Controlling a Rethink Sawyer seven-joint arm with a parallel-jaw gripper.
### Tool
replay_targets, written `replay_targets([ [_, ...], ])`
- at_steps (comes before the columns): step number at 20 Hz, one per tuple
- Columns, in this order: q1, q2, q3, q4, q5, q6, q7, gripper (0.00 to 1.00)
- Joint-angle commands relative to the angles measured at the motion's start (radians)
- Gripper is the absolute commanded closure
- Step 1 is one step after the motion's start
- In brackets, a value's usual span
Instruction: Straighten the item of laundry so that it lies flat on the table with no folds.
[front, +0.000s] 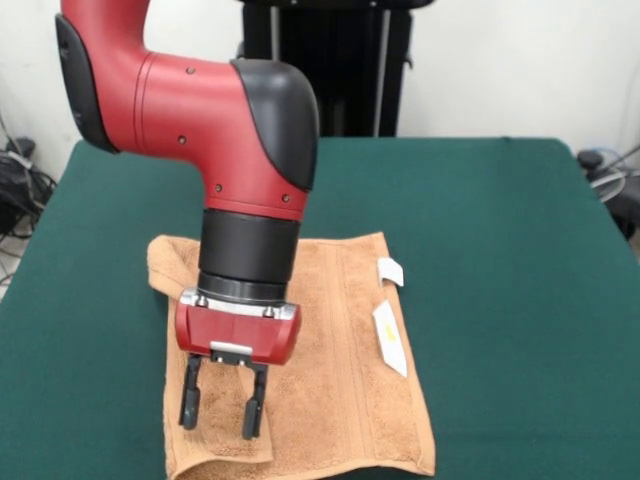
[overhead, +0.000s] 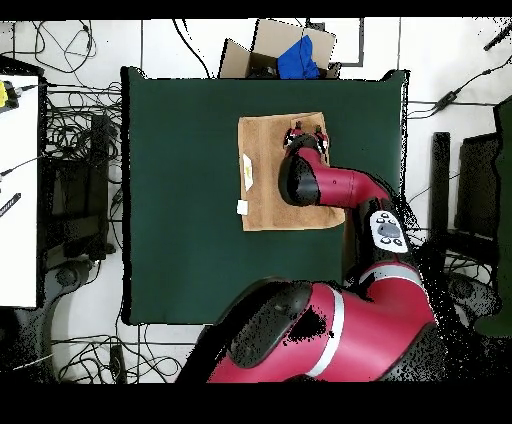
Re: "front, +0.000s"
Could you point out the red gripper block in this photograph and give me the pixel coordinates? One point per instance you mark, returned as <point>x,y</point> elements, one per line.
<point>235,332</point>

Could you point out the tan terry towel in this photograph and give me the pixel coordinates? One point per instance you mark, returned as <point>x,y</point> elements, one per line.
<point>340,400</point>

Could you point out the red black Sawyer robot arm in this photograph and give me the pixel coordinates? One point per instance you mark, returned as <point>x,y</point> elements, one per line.
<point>200,115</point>

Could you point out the dark green table cloth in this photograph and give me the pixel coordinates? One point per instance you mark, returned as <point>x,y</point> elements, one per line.
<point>500,250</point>

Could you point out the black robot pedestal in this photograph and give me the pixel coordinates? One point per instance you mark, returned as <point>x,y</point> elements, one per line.
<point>350,65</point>

